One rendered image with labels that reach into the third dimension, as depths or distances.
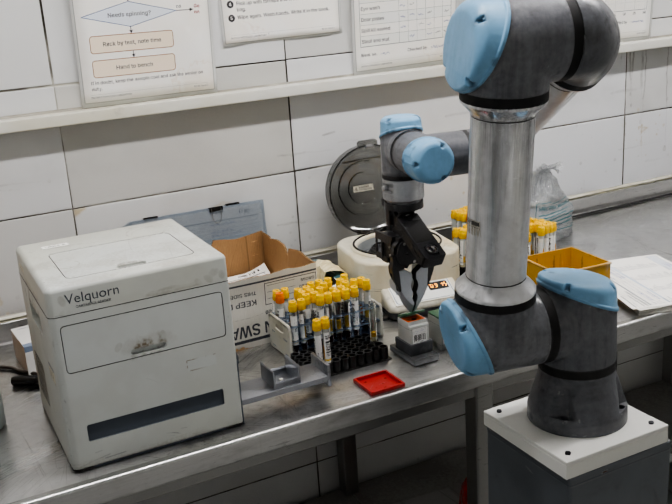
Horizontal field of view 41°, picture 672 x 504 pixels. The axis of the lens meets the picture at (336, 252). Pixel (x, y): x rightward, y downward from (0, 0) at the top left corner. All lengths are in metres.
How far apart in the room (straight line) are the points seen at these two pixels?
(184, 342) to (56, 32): 0.78
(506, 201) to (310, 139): 1.00
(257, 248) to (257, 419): 0.62
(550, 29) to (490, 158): 0.18
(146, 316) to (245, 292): 0.41
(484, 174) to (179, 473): 0.67
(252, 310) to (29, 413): 0.45
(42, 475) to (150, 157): 0.80
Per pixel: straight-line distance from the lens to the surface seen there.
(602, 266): 1.93
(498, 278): 1.27
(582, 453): 1.37
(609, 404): 1.42
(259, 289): 1.79
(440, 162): 1.49
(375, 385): 1.62
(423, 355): 1.70
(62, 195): 1.99
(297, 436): 1.54
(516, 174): 1.21
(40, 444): 1.59
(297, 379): 1.56
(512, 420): 1.45
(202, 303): 1.43
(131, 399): 1.45
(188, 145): 2.05
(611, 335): 1.39
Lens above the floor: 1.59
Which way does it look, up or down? 17 degrees down
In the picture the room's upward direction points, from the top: 4 degrees counter-clockwise
